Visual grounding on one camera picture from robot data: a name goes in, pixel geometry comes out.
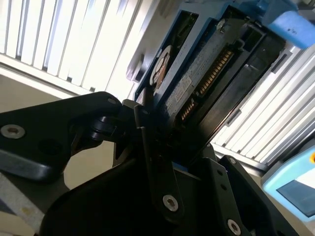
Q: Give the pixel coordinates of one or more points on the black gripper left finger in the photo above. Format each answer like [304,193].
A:
[49,118]

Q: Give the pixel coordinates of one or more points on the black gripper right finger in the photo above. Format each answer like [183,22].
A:
[214,196]

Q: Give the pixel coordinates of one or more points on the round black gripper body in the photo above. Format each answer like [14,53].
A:
[103,209]

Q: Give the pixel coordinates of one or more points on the hard disk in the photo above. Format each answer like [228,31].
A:
[197,68]

